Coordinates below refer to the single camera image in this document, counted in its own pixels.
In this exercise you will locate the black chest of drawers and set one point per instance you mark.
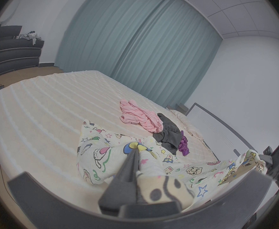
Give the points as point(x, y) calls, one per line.
point(13, 54)

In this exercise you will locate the blue-green curtain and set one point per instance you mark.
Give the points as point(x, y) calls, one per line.
point(134, 37)

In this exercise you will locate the grey bedside table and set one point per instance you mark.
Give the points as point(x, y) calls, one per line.
point(178, 107)

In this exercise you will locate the black garment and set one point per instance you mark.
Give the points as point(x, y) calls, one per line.
point(169, 133)

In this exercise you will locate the cream pillow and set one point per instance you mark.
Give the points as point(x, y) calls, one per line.
point(189, 125)

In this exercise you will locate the bed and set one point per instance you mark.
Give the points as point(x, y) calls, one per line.
point(58, 108)

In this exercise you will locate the white printed pyjama garment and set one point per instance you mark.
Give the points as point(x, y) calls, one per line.
point(99, 156)

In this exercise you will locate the pink garment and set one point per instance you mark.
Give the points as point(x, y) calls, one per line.
point(141, 117)

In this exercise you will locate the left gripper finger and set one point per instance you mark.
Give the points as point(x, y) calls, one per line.
point(120, 187)

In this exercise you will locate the grey and white cloth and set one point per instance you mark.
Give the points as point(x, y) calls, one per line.
point(31, 36)

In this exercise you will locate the purple garment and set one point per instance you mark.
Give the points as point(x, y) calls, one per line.
point(184, 147)

